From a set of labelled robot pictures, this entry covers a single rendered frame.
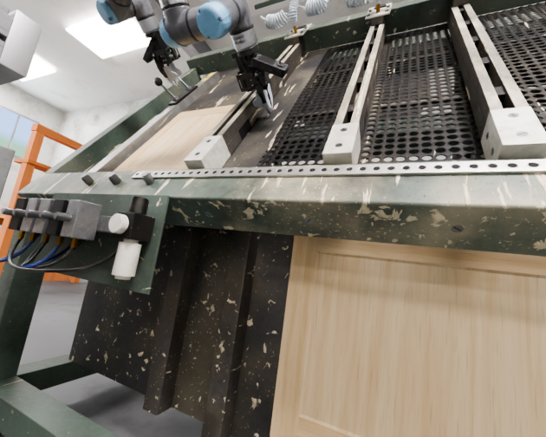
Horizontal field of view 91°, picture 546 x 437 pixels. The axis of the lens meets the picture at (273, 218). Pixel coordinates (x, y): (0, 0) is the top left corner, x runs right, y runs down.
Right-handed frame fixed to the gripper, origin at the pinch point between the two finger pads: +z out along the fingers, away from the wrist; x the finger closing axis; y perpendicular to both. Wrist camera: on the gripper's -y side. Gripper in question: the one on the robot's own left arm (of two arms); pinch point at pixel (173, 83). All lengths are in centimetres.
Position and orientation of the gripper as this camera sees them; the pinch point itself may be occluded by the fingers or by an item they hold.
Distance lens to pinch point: 144.0
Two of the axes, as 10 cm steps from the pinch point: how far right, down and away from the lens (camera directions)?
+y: 9.1, 0.5, -4.2
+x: 3.3, -7.1, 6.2
